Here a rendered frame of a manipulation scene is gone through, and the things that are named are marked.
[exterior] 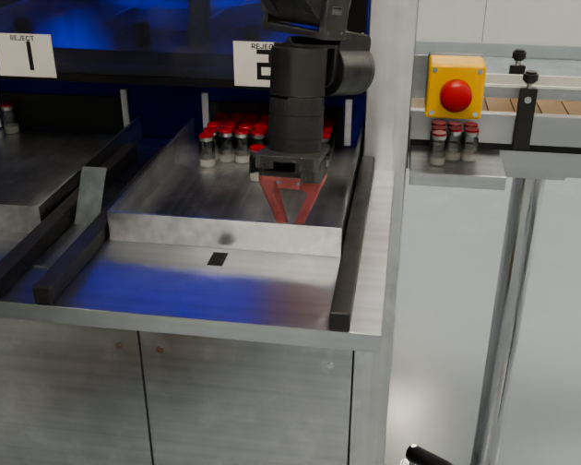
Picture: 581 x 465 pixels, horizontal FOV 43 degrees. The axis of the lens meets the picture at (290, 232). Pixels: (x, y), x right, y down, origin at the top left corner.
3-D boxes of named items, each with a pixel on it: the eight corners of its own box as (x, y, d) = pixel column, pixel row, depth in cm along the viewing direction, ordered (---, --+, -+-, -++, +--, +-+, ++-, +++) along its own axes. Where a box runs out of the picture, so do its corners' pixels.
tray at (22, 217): (-13, 128, 117) (-18, 107, 115) (143, 137, 113) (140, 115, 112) (-162, 219, 87) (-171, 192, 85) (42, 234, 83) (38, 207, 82)
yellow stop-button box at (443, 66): (424, 102, 103) (428, 51, 99) (477, 104, 102) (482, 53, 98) (424, 118, 96) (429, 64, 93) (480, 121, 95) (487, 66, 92)
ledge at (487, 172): (409, 150, 114) (410, 137, 113) (495, 155, 112) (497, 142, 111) (409, 184, 101) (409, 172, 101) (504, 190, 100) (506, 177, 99)
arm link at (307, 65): (260, 34, 73) (304, 37, 70) (303, 36, 78) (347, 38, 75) (257, 103, 75) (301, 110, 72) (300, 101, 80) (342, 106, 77)
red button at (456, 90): (437, 104, 96) (441, 75, 94) (468, 106, 95) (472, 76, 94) (438, 113, 93) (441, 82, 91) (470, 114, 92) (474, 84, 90)
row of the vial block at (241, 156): (206, 156, 105) (204, 125, 103) (330, 163, 103) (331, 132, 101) (202, 161, 103) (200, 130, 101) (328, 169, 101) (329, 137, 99)
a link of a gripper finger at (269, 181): (326, 231, 84) (331, 149, 81) (318, 248, 77) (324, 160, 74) (267, 225, 85) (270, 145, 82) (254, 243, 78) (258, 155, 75)
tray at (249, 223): (193, 139, 112) (191, 117, 111) (362, 149, 109) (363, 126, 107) (110, 240, 82) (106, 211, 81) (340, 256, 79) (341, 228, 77)
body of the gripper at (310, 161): (329, 160, 82) (333, 93, 80) (318, 177, 72) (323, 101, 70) (272, 156, 83) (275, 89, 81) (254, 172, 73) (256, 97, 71)
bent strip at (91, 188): (88, 210, 89) (82, 165, 87) (112, 212, 89) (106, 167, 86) (33, 267, 77) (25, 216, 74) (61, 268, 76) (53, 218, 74)
